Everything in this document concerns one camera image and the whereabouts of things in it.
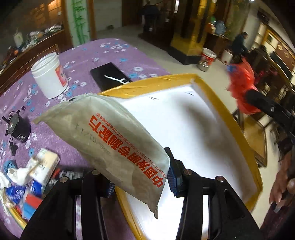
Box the black patterned pouch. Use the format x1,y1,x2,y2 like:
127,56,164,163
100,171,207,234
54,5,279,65
44,165,86,195

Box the grey pouch red text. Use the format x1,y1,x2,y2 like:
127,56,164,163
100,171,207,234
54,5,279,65
34,94,169,215

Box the white boxed tissue pack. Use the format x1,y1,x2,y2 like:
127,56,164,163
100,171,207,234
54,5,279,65
29,148,60,186

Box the blue red sponge pack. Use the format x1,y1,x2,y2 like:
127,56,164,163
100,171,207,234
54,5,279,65
22,193,43,220

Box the blue Vinda tissue pack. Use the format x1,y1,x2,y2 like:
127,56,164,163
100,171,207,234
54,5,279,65
5,186,28,205

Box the red mesh plastic bag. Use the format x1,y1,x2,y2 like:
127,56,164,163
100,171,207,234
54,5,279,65
227,57,261,115

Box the blue knitted cloth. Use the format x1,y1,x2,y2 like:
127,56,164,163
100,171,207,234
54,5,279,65
3,160,18,175

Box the person's right hand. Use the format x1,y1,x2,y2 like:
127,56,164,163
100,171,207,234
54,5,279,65
269,151,294,204

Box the wooden chair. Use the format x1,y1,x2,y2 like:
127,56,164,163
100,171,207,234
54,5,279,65
232,109,268,167

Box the white small heater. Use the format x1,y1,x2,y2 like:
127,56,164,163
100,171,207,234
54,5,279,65
221,49,233,65

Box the seated man dark jacket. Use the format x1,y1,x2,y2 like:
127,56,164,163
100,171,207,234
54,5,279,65
231,32,248,56

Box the yellow taped white box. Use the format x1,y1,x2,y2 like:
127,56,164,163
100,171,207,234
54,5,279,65
97,73,264,240

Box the red white paint bucket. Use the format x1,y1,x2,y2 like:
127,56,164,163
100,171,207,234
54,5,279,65
197,47,216,71

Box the black electric motor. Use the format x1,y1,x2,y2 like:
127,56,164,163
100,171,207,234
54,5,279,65
2,110,31,143

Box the black smartphone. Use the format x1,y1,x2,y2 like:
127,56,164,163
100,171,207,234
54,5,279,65
90,63,132,92

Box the purple floral tablecloth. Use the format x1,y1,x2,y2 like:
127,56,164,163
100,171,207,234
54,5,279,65
0,37,173,240

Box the white plastic jar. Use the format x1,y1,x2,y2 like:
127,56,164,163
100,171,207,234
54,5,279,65
31,52,69,99

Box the standing person dark clothes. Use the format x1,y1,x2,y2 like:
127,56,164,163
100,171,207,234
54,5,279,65
142,1,160,37

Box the wooden sideboard cabinet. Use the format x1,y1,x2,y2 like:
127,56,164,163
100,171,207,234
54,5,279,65
0,0,73,95

